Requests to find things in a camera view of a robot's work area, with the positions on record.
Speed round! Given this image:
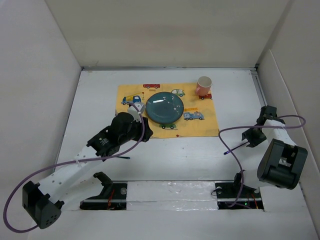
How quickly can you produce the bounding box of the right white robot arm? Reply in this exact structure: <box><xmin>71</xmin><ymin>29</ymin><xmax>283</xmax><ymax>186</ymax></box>
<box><xmin>231</xmin><ymin>105</ymin><xmax>308</xmax><ymax>197</ymax></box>

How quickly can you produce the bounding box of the iridescent metal fork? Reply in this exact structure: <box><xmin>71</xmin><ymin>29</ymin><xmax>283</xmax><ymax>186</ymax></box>
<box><xmin>117</xmin><ymin>156</ymin><xmax>131</xmax><ymax>160</ymax></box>

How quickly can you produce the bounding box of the iridescent purple metal spoon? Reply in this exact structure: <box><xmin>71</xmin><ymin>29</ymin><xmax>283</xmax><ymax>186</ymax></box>
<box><xmin>223</xmin><ymin>142</ymin><xmax>248</xmax><ymax>155</ymax></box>

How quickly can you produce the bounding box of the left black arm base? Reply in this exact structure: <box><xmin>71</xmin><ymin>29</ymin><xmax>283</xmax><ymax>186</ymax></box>
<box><xmin>79</xmin><ymin>172</ymin><xmax>128</xmax><ymax>211</ymax></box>

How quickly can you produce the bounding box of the pink ceramic mug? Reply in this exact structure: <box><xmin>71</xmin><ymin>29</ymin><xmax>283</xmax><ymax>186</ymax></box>
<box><xmin>195</xmin><ymin>76</ymin><xmax>212</xmax><ymax>96</ymax></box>

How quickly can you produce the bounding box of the dark teal ceramic plate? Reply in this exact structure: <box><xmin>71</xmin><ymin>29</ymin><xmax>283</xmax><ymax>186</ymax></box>
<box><xmin>145</xmin><ymin>91</ymin><xmax>185</xmax><ymax>124</ymax></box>

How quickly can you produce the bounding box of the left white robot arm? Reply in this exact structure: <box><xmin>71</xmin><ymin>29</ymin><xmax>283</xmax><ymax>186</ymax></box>
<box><xmin>22</xmin><ymin>112</ymin><xmax>153</xmax><ymax>229</ymax></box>

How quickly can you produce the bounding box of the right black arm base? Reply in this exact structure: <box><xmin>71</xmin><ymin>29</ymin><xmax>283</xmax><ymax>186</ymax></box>
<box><xmin>211</xmin><ymin>170</ymin><xmax>265</xmax><ymax>210</ymax></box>

